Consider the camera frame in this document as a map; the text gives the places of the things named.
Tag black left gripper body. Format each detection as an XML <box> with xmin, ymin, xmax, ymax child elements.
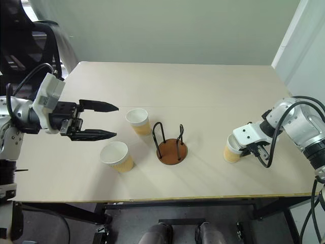
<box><xmin>49</xmin><ymin>101</ymin><xmax>84</xmax><ymax>138</ymax></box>

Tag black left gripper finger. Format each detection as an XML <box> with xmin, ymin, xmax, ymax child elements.
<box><xmin>78</xmin><ymin>99</ymin><xmax>120</xmax><ymax>113</ymax></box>
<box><xmin>70</xmin><ymin>129</ymin><xmax>118</xmax><ymax>142</ymax></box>

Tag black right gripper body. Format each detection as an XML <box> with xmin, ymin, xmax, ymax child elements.
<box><xmin>243</xmin><ymin>141</ymin><xmax>270</xmax><ymax>161</ymax></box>

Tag tan ribbed paper cup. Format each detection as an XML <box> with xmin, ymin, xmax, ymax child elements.
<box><xmin>125</xmin><ymin>108</ymin><xmax>151</xmax><ymax>136</ymax></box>
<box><xmin>100</xmin><ymin>141</ymin><xmax>135</xmax><ymax>174</ymax></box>
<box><xmin>223</xmin><ymin>134</ymin><xmax>242</xmax><ymax>164</ymax></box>

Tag brown cup holder stand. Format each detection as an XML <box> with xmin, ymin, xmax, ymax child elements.
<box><xmin>152</xmin><ymin>121</ymin><xmax>189</xmax><ymax>166</ymax></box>

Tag dark rounded shape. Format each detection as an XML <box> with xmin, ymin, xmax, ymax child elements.
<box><xmin>138</xmin><ymin>222</ymin><xmax>174</xmax><ymax>244</ymax></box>
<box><xmin>194</xmin><ymin>222</ymin><xmax>231</xmax><ymax>244</ymax></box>

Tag black office chair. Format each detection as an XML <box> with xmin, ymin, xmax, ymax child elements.
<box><xmin>0</xmin><ymin>0</ymin><xmax>63</xmax><ymax>100</ymax></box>

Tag black and silver robot torso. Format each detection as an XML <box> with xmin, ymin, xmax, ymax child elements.
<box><xmin>0</xmin><ymin>159</ymin><xmax>24</xmax><ymax>242</ymax></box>

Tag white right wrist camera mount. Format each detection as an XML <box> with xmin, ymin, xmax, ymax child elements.
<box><xmin>233</xmin><ymin>123</ymin><xmax>271</xmax><ymax>154</ymax></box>

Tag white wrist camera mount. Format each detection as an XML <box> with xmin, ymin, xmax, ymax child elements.
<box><xmin>32</xmin><ymin>72</ymin><xmax>66</xmax><ymax>135</ymax></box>
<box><xmin>233</xmin><ymin>123</ymin><xmax>271</xmax><ymax>154</ymax></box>

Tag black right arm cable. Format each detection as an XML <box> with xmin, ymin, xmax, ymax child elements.
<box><xmin>257</xmin><ymin>96</ymin><xmax>325</xmax><ymax>169</ymax></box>

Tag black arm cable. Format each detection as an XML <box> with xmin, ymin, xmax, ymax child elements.
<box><xmin>257</xmin><ymin>96</ymin><xmax>325</xmax><ymax>169</ymax></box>
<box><xmin>6</xmin><ymin>63</ymin><xmax>63</xmax><ymax>120</ymax></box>

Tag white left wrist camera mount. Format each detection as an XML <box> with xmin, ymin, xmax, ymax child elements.
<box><xmin>32</xmin><ymin>72</ymin><xmax>66</xmax><ymax>135</ymax></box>

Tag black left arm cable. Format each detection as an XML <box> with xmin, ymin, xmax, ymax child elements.
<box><xmin>6</xmin><ymin>63</ymin><xmax>63</xmax><ymax>120</ymax></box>

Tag black hanging cable bundle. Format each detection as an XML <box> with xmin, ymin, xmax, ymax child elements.
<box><xmin>299</xmin><ymin>177</ymin><xmax>325</xmax><ymax>244</ymax></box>

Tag black metal table frame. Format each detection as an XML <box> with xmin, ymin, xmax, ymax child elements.
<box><xmin>15</xmin><ymin>195</ymin><xmax>315</xmax><ymax>244</ymax></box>

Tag black floor cable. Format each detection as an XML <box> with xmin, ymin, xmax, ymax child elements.
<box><xmin>22</xmin><ymin>203</ymin><xmax>71</xmax><ymax>244</ymax></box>

